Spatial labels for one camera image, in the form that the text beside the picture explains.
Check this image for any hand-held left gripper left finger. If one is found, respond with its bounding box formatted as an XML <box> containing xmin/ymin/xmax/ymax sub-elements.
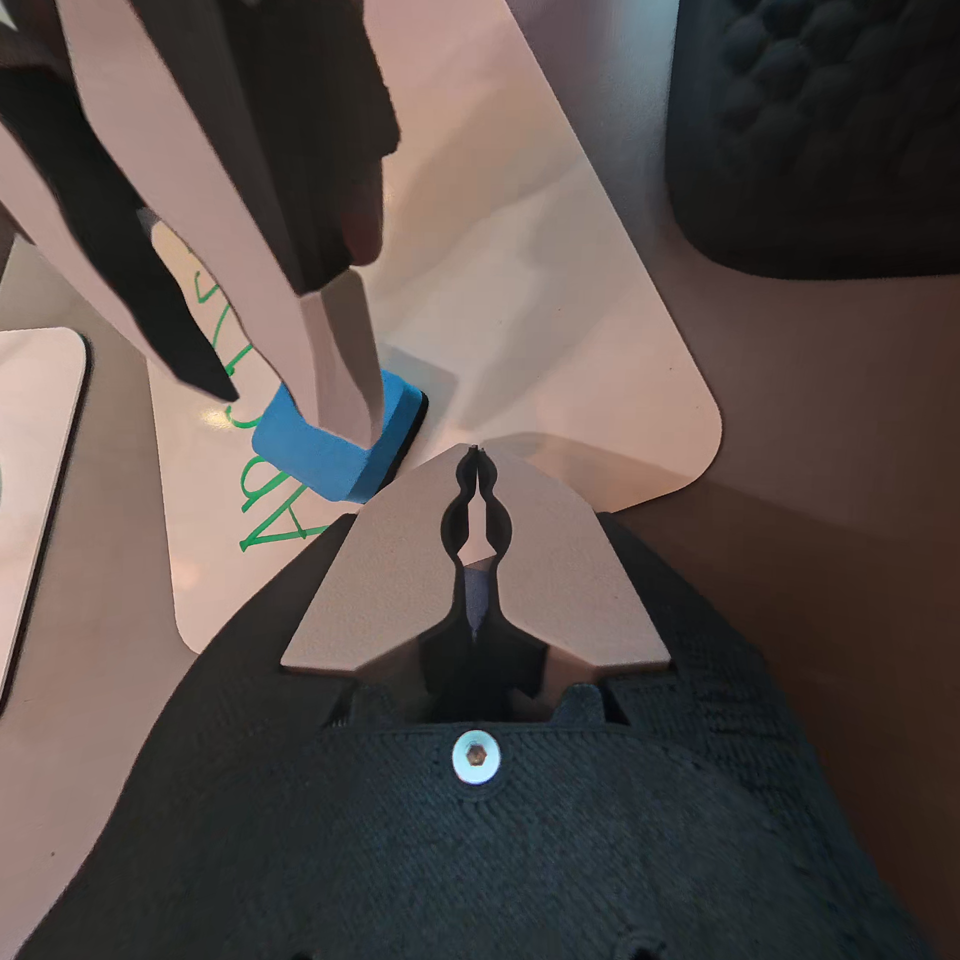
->
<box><xmin>279</xmin><ymin>444</ymin><xmax>477</xmax><ymax>712</ymax></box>

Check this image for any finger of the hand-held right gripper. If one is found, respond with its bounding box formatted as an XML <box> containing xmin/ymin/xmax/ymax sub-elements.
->
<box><xmin>56</xmin><ymin>0</ymin><xmax>387</xmax><ymax>453</ymax></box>
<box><xmin>0</xmin><ymin>67</ymin><xmax>243</xmax><ymax>404</ymax></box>

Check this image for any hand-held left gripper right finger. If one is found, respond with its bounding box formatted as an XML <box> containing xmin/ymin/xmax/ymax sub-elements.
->
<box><xmin>474</xmin><ymin>445</ymin><xmax>672</xmax><ymax>712</ymax></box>

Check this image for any blue whiteboard eraser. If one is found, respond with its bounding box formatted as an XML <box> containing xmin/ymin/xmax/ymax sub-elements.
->
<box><xmin>251</xmin><ymin>367</ymin><xmax>430</xmax><ymax>504</ymax></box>

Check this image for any white whiteboard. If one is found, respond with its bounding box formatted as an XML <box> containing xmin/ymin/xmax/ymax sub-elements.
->
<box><xmin>146</xmin><ymin>0</ymin><xmax>725</xmax><ymax>655</ymax></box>

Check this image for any blue tape strip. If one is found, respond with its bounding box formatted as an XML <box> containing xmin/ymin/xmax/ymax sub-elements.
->
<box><xmin>459</xmin><ymin>564</ymin><xmax>498</xmax><ymax>642</ymax></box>

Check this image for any white metal desk stand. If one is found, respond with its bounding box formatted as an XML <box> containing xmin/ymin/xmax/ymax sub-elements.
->
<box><xmin>0</xmin><ymin>326</ymin><xmax>91</xmax><ymax>714</ymax></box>

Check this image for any black textured cushion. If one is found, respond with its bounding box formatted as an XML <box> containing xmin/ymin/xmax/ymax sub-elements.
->
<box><xmin>663</xmin><ymin>0</ymin><xmax>960</xmax><ymax>280</ymax></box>

